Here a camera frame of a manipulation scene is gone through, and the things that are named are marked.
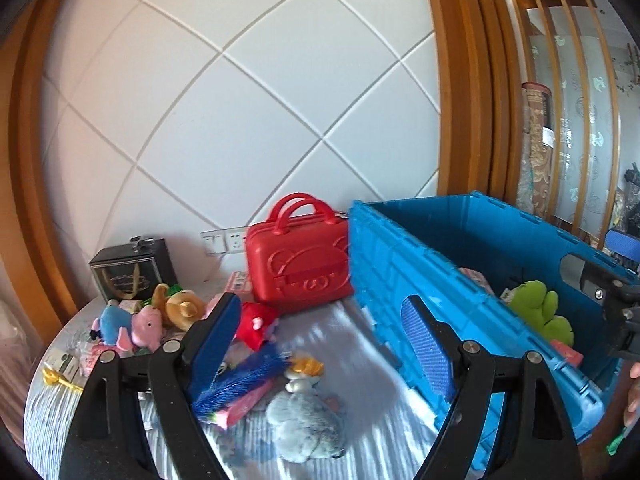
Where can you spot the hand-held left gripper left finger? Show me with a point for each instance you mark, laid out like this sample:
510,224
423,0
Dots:
215,345

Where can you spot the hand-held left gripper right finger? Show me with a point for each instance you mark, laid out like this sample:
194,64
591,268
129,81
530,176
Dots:
427,345

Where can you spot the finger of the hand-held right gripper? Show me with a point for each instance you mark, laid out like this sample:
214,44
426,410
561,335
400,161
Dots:
624,244
625,325

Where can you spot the pink tissue pack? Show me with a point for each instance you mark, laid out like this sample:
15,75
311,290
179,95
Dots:
240,405

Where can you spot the blue plastic crate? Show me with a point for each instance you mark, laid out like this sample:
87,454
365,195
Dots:
400,260

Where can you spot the grey plush toy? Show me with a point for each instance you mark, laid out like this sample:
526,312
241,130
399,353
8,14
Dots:
300,420

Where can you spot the desktop with striped cloth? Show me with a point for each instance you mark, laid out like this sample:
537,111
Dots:
380,410

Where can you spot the person's right hand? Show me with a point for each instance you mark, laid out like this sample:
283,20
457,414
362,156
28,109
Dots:
634,405

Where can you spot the pink pig plush red dress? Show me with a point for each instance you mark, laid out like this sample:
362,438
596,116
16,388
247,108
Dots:
255,325

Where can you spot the blue feather toy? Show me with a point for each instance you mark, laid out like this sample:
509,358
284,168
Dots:
250,375

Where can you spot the brown plush toy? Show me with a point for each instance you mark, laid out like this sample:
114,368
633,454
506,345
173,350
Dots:
182,307

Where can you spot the red flat box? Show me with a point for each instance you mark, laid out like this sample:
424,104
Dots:
567,355

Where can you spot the small pink box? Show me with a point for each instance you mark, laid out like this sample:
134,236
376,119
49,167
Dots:
239,282

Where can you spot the green packet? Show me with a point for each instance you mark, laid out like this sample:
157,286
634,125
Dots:
174,290

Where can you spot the pink flat box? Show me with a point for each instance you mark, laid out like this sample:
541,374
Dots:
475,280

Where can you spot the green plush toy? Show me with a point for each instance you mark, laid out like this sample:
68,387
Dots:
537,305

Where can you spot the blue and pink pig plush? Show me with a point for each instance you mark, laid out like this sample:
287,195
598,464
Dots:
117,325

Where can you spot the black gift box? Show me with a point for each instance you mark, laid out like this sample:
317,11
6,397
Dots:
130,272

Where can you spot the red toy suitcase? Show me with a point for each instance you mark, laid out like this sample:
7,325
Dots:
300,265

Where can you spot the rolled patterned carpet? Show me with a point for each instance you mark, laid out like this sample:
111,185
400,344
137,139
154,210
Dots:
537,160

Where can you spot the metal clip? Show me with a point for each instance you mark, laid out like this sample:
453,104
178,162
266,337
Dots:
142,243

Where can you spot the wooden slat screen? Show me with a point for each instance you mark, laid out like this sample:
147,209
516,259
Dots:
585,110

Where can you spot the green and white box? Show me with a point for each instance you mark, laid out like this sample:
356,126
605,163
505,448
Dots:
65,362

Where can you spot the yellow plastic toy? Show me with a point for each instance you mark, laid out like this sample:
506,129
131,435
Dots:
57,380

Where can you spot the white wall socket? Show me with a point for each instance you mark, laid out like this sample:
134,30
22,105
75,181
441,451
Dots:
225,241

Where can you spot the wooden wall frame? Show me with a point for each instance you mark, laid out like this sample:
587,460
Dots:
470,85

